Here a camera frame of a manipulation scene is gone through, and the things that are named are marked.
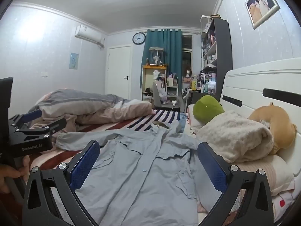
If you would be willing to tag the window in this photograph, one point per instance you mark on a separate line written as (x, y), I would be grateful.
(187, 56)

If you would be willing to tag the white hat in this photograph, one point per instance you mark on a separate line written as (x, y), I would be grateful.
(156, 74)

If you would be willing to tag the white wall switch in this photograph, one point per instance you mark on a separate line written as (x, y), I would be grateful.
(44, 74)

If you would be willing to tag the grey chair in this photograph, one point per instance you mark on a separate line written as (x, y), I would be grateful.
(158, 94)

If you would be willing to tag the white and pink pillow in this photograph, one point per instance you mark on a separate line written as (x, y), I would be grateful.
(270, 170)

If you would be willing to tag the green plush pillow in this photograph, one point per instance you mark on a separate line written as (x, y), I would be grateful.
(208, 108)

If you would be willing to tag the cream fleece blanket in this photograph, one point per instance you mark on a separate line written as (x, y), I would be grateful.
(235, 136)

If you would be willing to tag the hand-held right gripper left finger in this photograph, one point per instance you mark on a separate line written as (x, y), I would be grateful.
(82, 167)

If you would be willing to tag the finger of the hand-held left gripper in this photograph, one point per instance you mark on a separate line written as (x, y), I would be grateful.
(33, 115)
(54, 124)

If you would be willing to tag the dark desk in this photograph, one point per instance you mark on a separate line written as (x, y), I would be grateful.
(195, 96)

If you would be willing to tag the mannequin head with wig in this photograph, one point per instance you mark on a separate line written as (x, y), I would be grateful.
(188, 73)

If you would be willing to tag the light blue shirt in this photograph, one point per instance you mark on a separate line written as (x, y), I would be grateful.
(145, 169)

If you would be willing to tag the framed wall picture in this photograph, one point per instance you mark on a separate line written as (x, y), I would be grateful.
(261, 4)

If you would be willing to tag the person's left hand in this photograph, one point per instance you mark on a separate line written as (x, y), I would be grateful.
(9, 173)

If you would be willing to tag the tan plush toy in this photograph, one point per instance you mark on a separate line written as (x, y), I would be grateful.
(279, 122)

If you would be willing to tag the white air conditioner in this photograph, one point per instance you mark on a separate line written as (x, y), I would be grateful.
(88, 35)

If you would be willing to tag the round wall clock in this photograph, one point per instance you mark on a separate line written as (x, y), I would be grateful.
(139, 38)

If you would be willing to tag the white headboard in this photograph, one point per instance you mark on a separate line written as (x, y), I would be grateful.
(258, 80)

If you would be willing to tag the small blue wall poster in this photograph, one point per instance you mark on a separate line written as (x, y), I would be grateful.
(74, 61)

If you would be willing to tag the teal curtain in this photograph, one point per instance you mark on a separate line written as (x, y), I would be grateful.
(169, 51)

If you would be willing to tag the white door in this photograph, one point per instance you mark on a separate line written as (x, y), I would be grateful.
(118, 70)

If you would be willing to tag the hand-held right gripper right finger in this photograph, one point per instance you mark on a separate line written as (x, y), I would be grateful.
(211, 167)

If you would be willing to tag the yellow bottle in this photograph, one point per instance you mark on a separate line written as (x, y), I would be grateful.
(194, 83)

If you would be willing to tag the white storage rack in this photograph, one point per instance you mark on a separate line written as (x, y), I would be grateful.
(171, 89)

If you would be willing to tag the yellow wooden cabinet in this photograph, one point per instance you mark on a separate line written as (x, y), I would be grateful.
(148, 77)

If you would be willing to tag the pale pink pillow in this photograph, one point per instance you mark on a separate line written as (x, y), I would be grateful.
(194, 121)

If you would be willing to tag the dark bookshelf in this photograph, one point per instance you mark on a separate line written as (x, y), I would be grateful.
(224, 51)

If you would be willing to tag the glass display case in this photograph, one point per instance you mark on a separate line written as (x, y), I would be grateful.
(156, 56)

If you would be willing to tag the striped bed sheet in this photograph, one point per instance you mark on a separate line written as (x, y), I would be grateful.
(164, 119)

